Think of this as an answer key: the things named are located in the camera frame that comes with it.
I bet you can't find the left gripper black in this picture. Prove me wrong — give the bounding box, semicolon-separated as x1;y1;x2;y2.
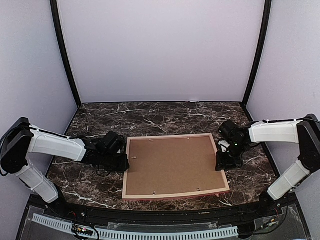
100;153;130;172

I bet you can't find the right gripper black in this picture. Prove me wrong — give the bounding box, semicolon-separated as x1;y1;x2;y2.
215;141;248;171

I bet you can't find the brown cardboard backing board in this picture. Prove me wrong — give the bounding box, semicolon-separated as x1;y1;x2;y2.
125;136;227;196

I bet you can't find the pink wooden picture frame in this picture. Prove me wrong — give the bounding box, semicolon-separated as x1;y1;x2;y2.
121;132;231;201

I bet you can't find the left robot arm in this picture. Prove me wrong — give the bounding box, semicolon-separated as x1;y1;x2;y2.
0;117;130;218

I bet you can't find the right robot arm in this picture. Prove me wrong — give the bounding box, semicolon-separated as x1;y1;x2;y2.
215;114;320;217

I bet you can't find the black front rail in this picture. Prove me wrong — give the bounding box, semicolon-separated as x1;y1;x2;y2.
27;195;290;226

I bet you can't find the white slotted cable duct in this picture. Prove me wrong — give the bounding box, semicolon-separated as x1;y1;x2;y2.
31;213;239;240

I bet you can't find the right black corner post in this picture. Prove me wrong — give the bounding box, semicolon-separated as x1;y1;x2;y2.
241;0;272;108

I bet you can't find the black corner post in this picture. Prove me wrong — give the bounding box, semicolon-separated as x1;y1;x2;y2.
241;0;272;108
50;0;82;108

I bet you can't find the left black corner post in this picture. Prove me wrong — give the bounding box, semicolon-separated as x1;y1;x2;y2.
50;0;82;108

